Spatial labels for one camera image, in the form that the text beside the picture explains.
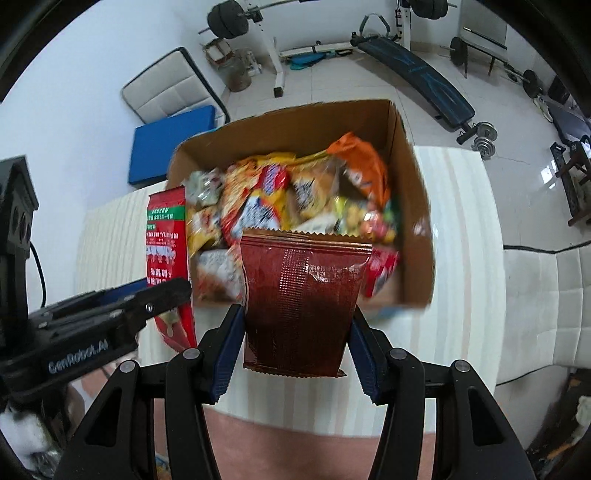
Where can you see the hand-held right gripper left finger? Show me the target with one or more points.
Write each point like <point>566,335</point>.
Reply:
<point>226,355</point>

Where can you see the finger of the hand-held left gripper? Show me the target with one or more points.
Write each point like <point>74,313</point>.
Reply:
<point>161,295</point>
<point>101,297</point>

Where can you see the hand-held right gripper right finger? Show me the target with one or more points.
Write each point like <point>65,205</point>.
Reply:
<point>367,360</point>

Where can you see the pale noodle packet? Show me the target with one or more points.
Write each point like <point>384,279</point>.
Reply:
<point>217,274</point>

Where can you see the red and green snack packet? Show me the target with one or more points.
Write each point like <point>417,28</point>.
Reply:
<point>168,230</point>

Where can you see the small yellow snack packet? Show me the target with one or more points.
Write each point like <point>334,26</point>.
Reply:
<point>203,228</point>

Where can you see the dark red foil packet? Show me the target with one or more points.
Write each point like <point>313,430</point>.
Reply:
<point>300,300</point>

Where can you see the burger gummy packet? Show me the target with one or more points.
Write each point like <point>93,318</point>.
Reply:
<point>203,189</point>

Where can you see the orange printed snack packet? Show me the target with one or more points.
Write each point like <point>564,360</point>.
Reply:
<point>238,198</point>

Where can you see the green packet of colourful candies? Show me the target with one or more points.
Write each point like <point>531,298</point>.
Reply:
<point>369,219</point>

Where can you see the yellow and red snack packet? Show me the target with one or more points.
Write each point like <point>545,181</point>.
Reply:
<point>270,198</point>

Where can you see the brown cardboard box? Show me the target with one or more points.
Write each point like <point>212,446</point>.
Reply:
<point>415,221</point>

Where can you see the yellow chip bag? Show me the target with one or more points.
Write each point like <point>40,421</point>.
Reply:
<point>277,158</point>

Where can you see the clear bread packet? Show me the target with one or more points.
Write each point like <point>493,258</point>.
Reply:
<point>311,189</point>

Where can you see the orange chip bag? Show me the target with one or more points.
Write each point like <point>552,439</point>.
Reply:
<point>362,161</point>

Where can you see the blue foam mat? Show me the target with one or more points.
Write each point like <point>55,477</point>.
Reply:
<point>166,147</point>

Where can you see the white tufted cushion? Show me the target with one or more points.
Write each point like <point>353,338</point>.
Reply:
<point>171,87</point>

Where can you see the clear plastic jar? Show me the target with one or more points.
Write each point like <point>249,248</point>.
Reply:
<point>240,69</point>

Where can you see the chrome dumbbell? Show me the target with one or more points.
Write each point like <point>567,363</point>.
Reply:
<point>482,136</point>

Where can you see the white barbell rack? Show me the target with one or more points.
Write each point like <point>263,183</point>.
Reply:
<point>272,50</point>

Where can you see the dark wooden stool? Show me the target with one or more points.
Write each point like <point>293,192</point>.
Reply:
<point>575,180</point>

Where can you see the teal bag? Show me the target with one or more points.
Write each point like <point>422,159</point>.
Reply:
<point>307,61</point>

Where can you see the barbell with black plates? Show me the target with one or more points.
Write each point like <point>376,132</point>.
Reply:
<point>228,18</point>

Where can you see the black sit-up bench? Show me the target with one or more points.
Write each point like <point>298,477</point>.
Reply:
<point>425,78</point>

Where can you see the white flat bench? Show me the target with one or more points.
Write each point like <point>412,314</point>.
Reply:
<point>318,48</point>

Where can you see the black padded bench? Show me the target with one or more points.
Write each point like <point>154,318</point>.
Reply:
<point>570,120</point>

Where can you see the small black barbell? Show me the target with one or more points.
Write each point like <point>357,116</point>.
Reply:
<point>531,83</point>

